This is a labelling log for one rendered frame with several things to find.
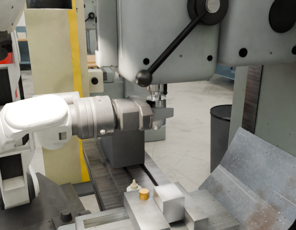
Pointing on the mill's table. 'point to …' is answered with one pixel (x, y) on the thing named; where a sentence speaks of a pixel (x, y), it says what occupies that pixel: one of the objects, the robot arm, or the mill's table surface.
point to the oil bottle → (133, 186)
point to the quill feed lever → (203, 13)
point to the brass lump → (143, 194)
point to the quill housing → (163, 42)
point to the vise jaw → (144, 212)
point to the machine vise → (191, 224)
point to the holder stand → (124, 148)
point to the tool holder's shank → (156, 95)
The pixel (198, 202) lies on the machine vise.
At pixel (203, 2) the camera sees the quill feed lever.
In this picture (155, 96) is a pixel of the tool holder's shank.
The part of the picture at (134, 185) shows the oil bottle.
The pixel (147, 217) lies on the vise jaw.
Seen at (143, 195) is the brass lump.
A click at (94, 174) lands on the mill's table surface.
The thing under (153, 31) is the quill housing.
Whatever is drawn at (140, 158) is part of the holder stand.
